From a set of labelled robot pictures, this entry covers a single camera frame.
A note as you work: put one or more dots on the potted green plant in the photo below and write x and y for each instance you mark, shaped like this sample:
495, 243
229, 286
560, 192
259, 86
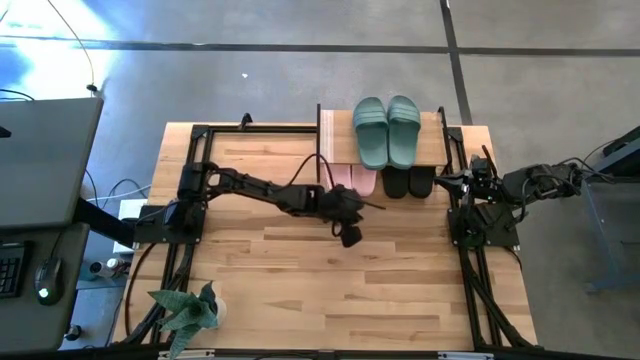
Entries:
192, 312

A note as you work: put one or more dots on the black device on cart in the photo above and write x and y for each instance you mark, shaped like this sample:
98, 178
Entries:
627, 145

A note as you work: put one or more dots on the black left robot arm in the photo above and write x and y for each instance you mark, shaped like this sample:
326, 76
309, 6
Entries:
260, 192

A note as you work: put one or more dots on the black computer mouse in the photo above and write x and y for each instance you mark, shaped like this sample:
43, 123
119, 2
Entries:
49, 280

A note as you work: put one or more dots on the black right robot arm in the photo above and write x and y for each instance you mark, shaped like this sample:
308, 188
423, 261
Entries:
545, 180

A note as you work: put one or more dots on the black keyboard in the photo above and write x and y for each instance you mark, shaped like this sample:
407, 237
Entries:
12, 270

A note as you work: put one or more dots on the silver aluminium bracket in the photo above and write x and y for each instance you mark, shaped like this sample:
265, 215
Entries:
185, 354
465, 356

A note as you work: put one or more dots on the small bottle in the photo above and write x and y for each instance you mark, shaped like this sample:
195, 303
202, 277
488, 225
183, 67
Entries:
112, 266

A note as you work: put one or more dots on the black aluminium table frame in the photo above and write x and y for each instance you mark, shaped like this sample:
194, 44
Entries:
260, 129

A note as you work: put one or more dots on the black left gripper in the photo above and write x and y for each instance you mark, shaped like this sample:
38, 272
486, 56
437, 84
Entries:
340, 205

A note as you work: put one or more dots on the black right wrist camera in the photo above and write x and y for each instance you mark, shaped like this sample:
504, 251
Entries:
480, 164

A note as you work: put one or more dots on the wooden shelf black metal frame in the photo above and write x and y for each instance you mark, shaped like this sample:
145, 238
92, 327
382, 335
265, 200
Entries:
345, 135

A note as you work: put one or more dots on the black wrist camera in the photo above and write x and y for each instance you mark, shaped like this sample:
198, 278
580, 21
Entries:
351, 236
480, 164

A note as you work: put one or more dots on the pink slide sandal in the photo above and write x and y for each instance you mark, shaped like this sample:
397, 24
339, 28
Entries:
364, 180
342, 175

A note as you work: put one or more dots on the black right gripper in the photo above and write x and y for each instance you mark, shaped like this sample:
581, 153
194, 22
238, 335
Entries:
482, 185

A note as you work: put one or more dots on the dark grey desk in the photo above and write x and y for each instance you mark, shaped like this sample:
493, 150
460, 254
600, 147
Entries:
25, 325

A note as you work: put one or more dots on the light grey desk panel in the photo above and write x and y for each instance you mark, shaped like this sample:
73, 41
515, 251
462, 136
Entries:
40, 160

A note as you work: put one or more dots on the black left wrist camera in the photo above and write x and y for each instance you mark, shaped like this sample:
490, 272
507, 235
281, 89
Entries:
351, 236

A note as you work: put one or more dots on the blue-grey metal cart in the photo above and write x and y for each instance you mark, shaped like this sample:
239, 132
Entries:
615, 284

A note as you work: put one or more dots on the black caster wheel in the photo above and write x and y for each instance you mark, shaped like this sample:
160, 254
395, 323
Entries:
74, 333

